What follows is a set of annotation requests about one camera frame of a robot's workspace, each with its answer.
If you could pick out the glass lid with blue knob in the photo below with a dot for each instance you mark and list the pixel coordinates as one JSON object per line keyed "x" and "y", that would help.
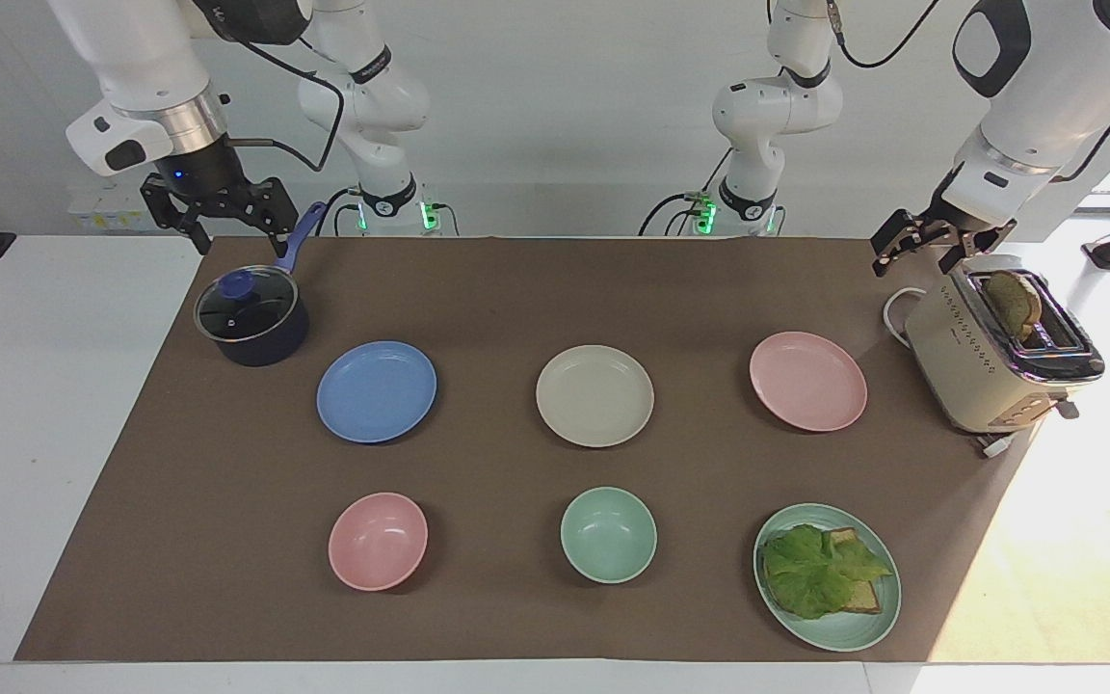
{"x": 261, "y": 304}

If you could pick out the beige plate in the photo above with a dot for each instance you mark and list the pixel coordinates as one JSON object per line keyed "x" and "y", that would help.
{"x": 594, "y": 396}

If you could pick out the green bowl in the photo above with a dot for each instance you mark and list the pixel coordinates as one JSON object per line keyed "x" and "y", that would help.
{"x": 608, "y": 535}

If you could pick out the dark blue saucepan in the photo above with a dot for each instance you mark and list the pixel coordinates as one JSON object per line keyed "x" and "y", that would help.
{"x": 271, "y": 349}

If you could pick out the green plate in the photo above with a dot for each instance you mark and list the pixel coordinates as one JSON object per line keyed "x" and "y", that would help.
{"x": 839, "y": 631}

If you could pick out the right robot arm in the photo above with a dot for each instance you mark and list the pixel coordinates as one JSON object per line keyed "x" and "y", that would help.
{"x": 145, "y": 67}

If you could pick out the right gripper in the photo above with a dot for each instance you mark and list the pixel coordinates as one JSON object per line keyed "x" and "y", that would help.
{"x": 203, "y": 173}

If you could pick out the cream toaster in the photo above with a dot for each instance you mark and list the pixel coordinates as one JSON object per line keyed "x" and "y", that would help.
{"x": 960, "y": 366}

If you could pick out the green lettuce leaf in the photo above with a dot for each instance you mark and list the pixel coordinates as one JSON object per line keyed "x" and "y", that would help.
{"x": 810, "y": 569}

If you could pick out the blue plate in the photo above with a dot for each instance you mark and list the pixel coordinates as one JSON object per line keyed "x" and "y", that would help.
{"x": 377, "y": 391}

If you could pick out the pink plate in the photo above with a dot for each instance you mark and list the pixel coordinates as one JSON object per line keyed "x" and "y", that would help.
{"x": 808, "y": 381}

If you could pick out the pink bowl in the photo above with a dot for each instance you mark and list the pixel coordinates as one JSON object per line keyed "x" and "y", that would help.
{"x": 378, "y": 541}

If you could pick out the brown bread slice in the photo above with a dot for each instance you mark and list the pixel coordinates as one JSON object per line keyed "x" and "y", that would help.
{"x": 1013, "y": 299}

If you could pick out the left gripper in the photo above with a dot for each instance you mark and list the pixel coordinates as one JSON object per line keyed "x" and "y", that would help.
{"x": 950, "y": 207}

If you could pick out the toasted bread slice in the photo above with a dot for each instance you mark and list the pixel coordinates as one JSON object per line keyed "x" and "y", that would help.
{"x": 865, "y": 600}

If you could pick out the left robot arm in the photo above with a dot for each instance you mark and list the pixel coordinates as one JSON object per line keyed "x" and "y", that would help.
{"x": 1046, "y": 87}

